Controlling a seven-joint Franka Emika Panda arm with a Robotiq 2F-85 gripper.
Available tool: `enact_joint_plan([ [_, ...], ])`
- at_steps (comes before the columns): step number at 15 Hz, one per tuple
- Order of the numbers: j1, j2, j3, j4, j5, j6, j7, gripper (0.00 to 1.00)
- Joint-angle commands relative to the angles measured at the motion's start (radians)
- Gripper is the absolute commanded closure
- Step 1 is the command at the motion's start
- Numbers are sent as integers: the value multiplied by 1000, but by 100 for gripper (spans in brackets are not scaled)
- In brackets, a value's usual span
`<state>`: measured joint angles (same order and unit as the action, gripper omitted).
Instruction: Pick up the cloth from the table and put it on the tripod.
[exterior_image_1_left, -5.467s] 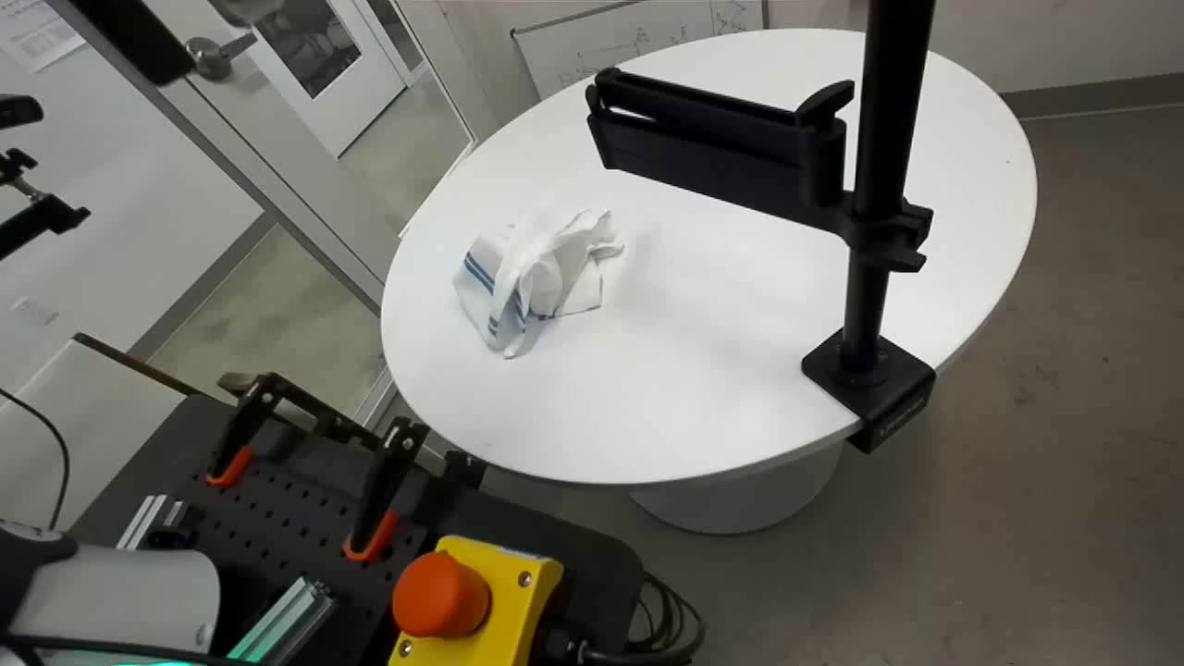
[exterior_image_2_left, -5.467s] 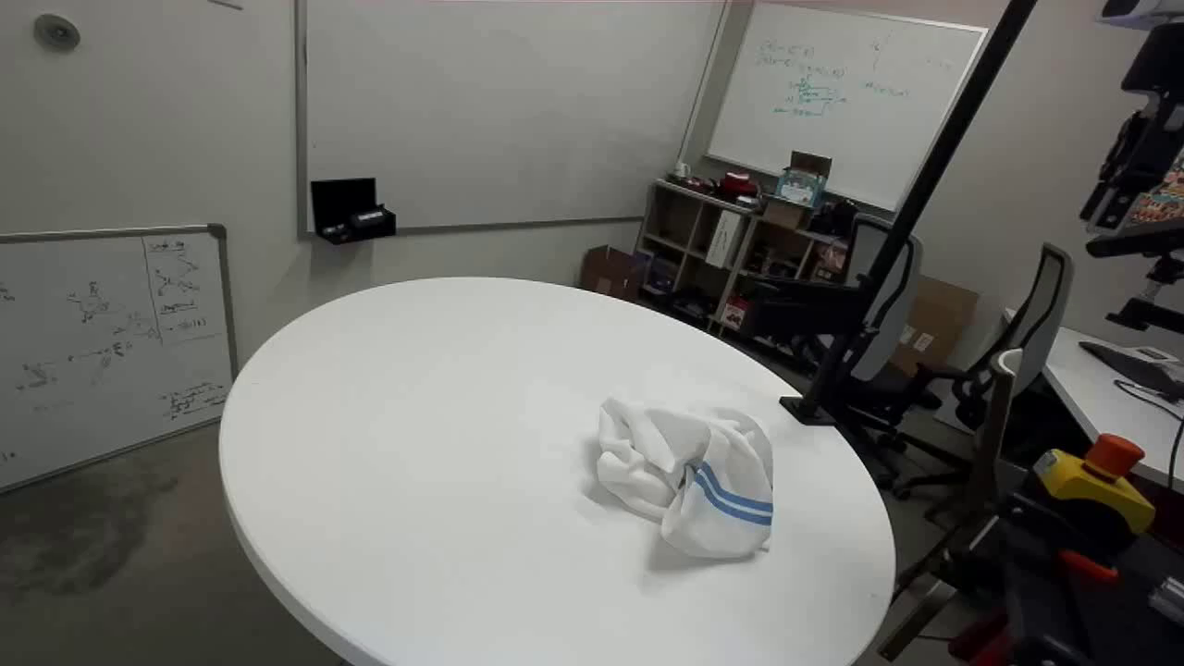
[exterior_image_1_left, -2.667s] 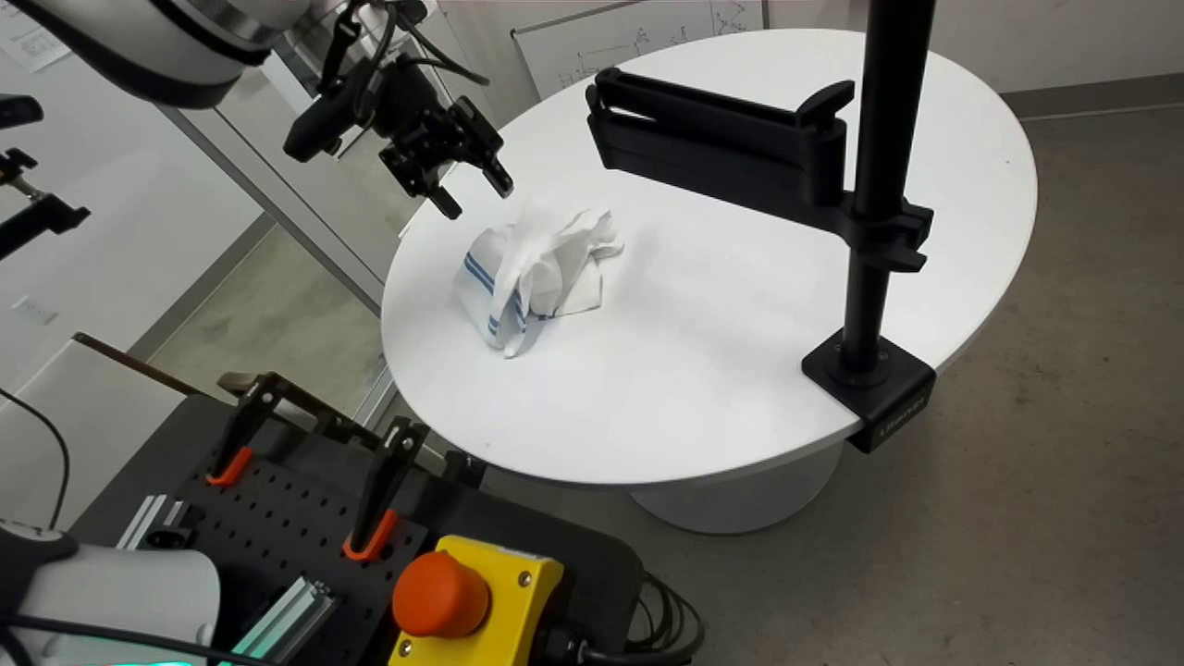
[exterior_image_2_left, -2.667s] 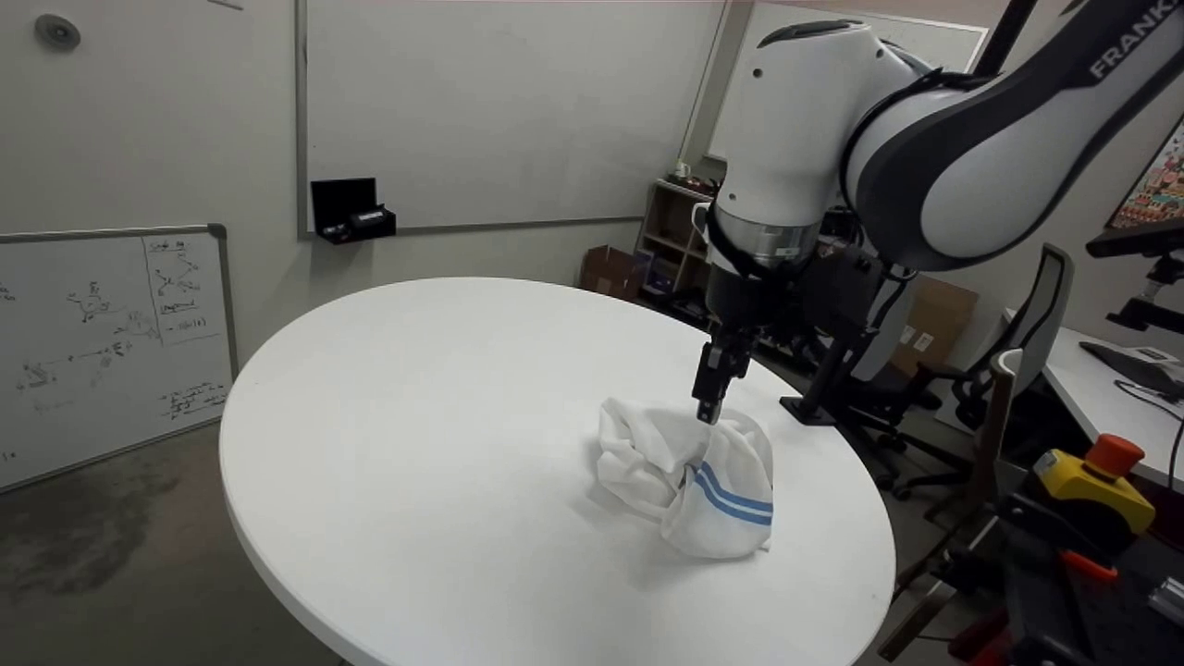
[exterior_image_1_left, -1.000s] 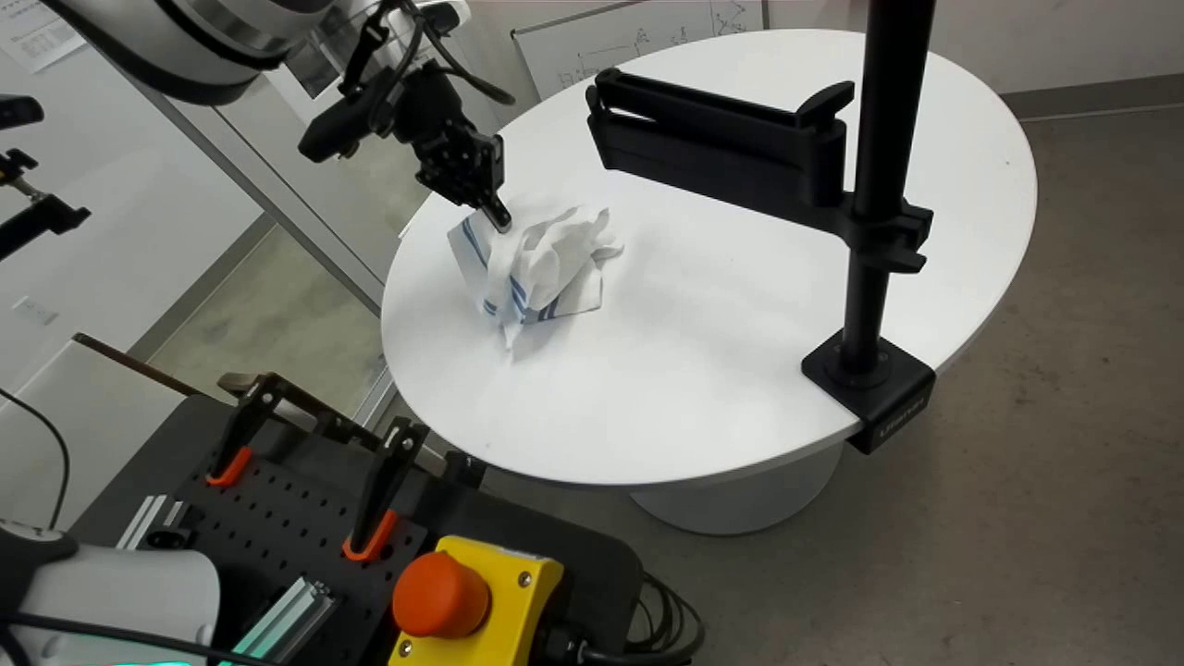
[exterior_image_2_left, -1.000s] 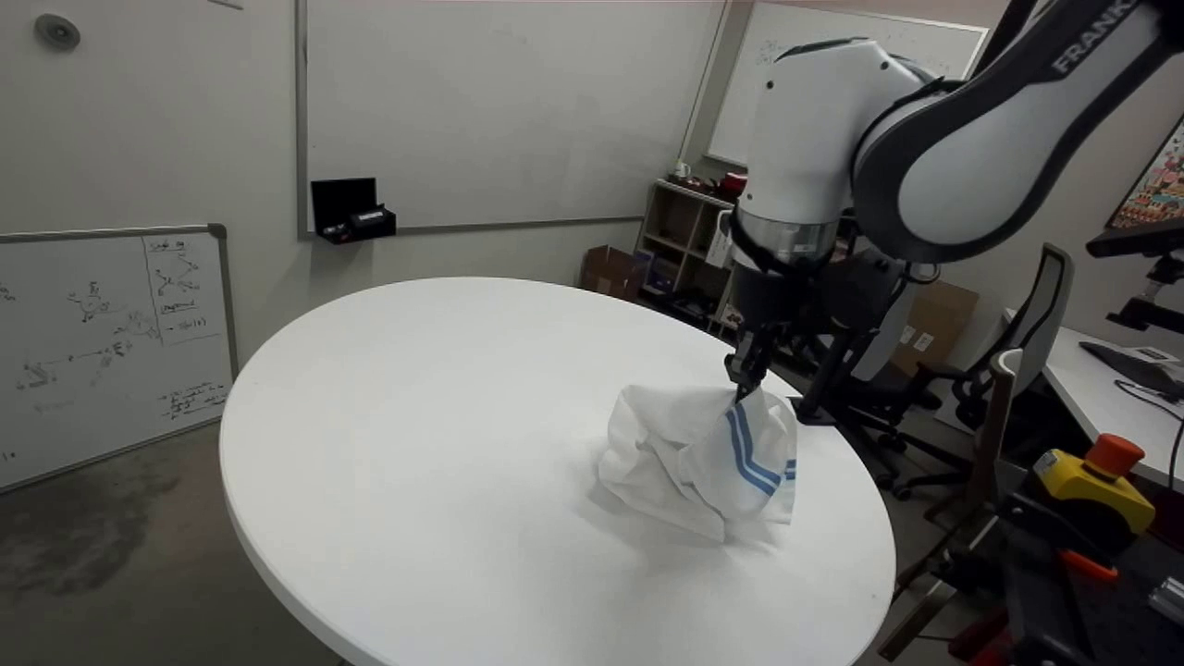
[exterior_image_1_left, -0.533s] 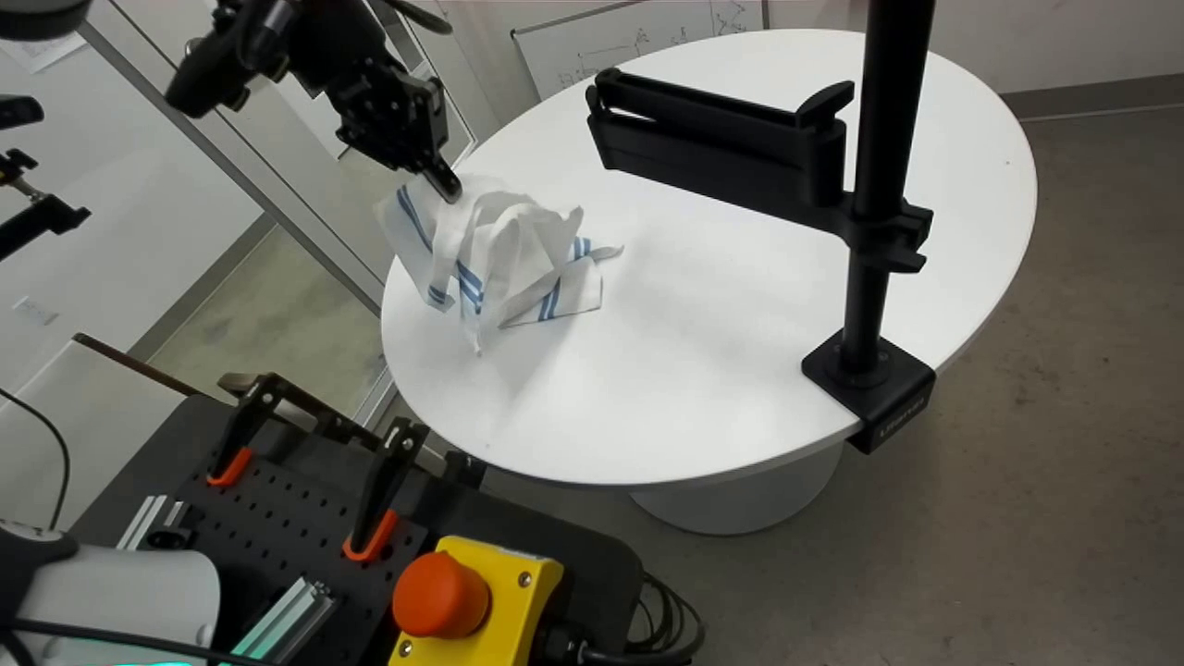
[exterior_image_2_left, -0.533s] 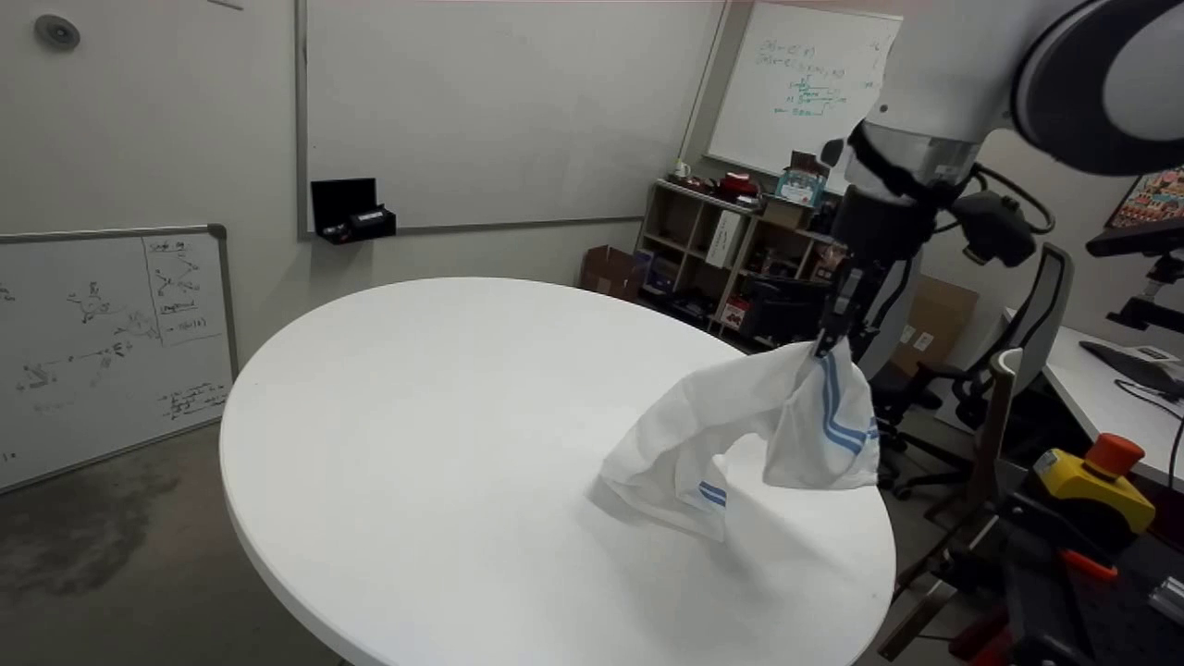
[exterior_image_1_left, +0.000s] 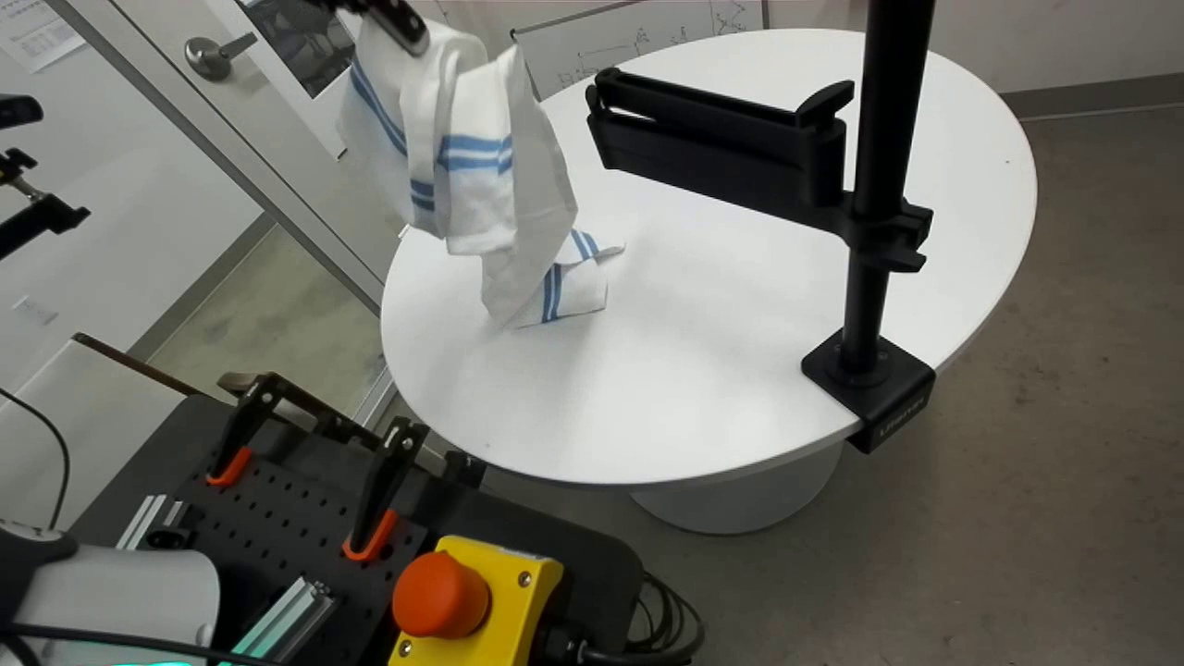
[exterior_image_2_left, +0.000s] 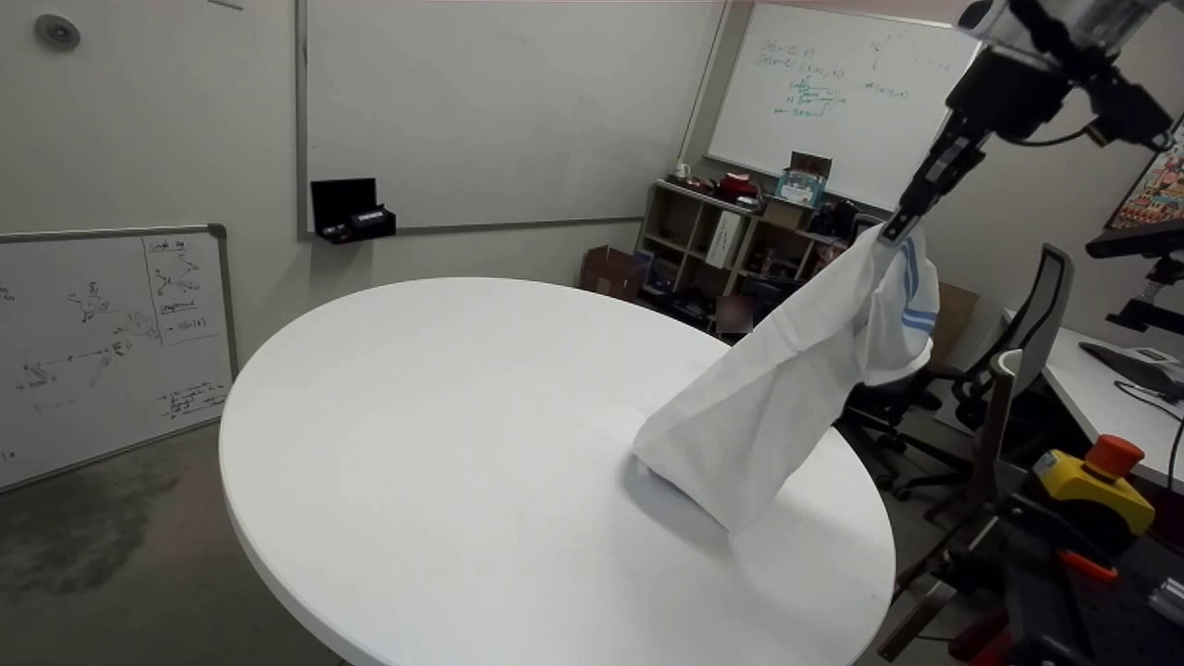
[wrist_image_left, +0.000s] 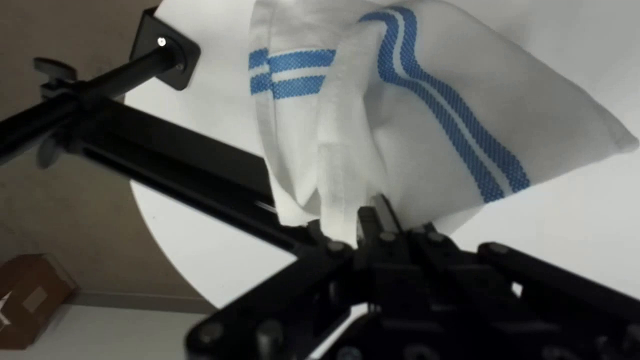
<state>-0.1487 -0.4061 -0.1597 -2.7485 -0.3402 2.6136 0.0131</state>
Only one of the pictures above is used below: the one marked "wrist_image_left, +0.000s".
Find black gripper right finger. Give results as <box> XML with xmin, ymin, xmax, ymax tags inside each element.
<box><xmin>370</xmin><ymin>192</ymin><xmax>406</xmax><ymax>236</ymax></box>

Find white cloth with blue stripes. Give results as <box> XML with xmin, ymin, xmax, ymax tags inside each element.
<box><xmin>245</xmin><ymin>0</ymin><xmax>640</xmax><ymax>251</ymax></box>

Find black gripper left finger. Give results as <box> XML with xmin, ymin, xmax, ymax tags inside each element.
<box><xmin>354</xmin><ymin>204</ymin><xmax>383</xmax><ymax>254</ymax></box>

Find black tripod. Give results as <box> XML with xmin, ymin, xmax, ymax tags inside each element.
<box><xmin>0</xmin><ymin>5</ymin><xmax>336</xmax><ymax>257</ymax></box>

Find brown cardboard box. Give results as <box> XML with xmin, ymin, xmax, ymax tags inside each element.
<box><xmin>0</xmin><ymin>252</ymin><xmax>79</xmax><ymax>352</ymax></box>

